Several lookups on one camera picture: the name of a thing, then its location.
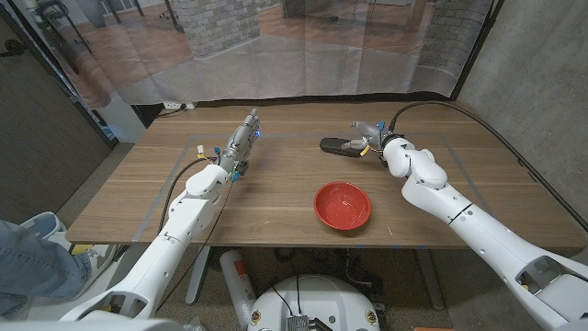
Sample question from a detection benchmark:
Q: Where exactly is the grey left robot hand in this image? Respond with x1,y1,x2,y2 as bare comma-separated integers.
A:
218,108,262,174

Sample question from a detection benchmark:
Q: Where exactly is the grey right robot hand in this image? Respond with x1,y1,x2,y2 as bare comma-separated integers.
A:
340,120,394,154

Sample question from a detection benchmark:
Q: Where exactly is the black glasses case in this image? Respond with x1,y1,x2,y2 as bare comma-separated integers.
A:
319,136,367,159

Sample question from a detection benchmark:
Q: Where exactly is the red bowl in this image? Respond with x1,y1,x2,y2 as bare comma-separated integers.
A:
313,180,372,232

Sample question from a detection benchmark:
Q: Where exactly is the printed room backdrop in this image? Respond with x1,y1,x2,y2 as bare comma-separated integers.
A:
8,0,500,110

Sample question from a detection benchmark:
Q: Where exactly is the black backdrop stand pole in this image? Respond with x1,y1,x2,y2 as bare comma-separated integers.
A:
449,0,505,100

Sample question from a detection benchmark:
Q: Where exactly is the white cylinder with orange label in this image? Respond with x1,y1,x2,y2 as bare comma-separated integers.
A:
219,249,257,318

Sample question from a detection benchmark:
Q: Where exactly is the grey table leg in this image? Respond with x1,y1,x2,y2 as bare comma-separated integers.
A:
185,246,212,306
415,247,446,312

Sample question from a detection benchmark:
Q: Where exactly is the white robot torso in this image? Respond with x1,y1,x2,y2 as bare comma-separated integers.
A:
246,274,381,331

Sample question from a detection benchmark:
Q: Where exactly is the white and blue shoe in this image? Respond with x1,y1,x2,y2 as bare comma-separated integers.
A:
17,211,68,241

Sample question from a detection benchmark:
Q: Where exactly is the person's leg in jeans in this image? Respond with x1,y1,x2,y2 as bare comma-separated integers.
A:
0,219,93,318

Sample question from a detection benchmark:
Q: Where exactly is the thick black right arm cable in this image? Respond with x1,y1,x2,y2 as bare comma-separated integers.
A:
389,100,588,234

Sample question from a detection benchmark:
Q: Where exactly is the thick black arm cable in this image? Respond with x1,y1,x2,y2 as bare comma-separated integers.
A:
389,100,588,234
158,156,217,235

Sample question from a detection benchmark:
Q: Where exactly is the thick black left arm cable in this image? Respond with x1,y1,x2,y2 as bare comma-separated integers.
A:
158,156,217,235

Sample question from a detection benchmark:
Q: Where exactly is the black door handle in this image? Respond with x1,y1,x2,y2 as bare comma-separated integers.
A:
0,39,27,59

